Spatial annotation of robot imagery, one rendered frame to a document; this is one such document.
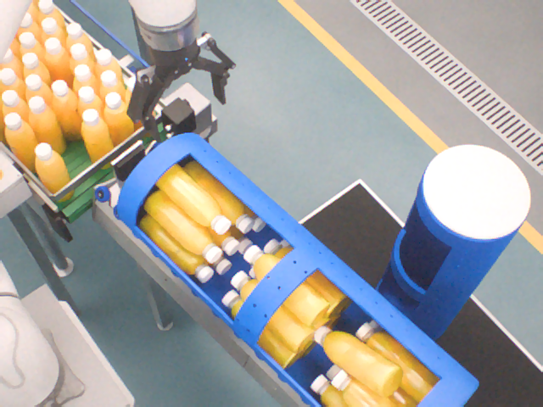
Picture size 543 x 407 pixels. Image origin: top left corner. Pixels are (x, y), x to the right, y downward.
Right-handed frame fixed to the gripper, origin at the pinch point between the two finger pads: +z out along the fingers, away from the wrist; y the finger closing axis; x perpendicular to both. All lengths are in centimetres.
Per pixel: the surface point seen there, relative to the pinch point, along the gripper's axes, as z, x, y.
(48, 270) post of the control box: 113, -55, 35
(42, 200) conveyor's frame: 68, -48, 26
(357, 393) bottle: 50, 47, -5
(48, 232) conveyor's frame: 123, -74, 28
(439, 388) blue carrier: 42, 57, -16
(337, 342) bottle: 49, 36, -8
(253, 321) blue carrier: 46, 22, 4
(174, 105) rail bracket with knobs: 59, -47, -17
